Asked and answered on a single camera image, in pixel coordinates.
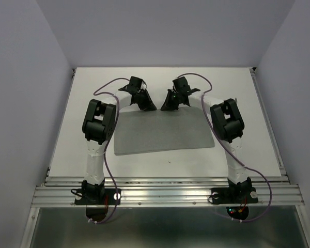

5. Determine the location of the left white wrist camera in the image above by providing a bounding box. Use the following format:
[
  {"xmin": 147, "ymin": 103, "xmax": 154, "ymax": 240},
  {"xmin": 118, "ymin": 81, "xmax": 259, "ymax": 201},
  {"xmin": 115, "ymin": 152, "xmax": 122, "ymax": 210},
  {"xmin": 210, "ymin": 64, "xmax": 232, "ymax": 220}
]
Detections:
[{"xmin": 141, "ymin": 82, "xmax": 147, "ymax": 90}]

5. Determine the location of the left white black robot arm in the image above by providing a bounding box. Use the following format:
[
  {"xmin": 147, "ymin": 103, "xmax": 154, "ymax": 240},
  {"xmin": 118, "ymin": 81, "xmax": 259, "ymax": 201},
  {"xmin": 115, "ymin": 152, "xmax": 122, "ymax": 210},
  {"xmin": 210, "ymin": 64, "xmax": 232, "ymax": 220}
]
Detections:
[{"xmin": 76, "ymin": 76, "xmax": 157, "ymax": 205}]

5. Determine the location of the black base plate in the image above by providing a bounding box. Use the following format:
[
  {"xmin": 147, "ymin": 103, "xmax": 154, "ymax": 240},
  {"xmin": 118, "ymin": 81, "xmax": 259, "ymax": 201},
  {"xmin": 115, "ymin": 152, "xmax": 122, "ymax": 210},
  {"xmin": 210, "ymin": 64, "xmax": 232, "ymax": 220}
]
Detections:
[
  {"xmin": 70, "ymin": 188, "xmax": 121, "ymax": 206},
  {"xmin": 208, "ymin": 187, "xmax": 258, "ymax": 205}
]

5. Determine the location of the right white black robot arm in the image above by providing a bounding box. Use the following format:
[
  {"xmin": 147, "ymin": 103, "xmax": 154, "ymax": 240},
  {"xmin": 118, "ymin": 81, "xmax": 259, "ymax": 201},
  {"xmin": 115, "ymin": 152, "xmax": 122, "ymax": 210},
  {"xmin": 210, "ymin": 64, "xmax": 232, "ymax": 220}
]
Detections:
[{"xmin": 161, "ymin": 73, "xmax": 258, "ymax": 205}]

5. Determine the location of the grey cloth napkin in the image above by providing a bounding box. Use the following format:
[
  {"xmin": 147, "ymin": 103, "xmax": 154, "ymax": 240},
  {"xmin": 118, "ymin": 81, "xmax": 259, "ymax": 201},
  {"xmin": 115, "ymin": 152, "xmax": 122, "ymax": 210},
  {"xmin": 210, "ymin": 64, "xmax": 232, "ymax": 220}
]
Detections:
[{"xmin": 114, "ymin": 107, "xmax": 215, "ymax": 156}]

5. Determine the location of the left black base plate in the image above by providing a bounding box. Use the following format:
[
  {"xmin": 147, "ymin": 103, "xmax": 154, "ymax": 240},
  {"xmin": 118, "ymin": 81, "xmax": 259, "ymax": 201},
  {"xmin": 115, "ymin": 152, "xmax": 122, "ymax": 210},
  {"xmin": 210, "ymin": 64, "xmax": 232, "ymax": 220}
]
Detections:
[{"xmin": 70, "ymin": 188, "xmax": 121, "ymax": 206}]

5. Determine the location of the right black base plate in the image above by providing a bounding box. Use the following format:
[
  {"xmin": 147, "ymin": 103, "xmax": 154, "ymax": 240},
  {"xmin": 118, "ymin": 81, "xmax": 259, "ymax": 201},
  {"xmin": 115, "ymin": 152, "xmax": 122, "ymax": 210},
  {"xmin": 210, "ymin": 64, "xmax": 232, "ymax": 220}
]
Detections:
[{"xmin": 208, "ymin": 187, "xmax": 258, "ymax": 205}]

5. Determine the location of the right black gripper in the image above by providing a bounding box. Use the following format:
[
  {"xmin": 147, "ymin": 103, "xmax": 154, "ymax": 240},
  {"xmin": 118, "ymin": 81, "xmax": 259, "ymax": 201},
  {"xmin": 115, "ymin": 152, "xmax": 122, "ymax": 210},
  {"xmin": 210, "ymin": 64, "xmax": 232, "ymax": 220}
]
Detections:
[{"xmin": 160, "ymin": 89, "xmax": 180, "ymax": 111}]

